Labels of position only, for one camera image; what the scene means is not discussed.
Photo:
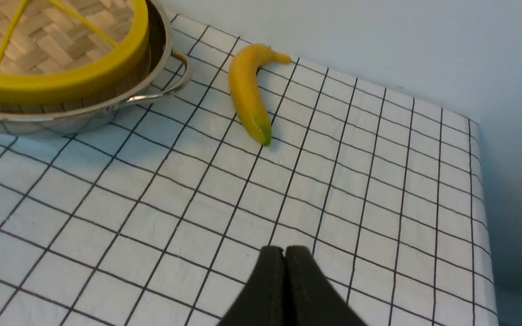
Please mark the stainless steel pot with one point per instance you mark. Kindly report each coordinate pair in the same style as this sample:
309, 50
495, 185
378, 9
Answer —
104, 107

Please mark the white checkered tablecloth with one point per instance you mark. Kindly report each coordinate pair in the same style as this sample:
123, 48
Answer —
158, 217

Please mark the yellow banana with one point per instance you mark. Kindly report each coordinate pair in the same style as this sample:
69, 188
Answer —
244, 89

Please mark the yellow bamboo steamer lid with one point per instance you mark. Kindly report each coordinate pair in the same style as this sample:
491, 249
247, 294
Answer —
71, 52

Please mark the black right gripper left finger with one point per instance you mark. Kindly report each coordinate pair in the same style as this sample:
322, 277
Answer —
260, 302

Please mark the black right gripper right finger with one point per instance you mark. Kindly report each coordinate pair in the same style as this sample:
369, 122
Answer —
310, 298

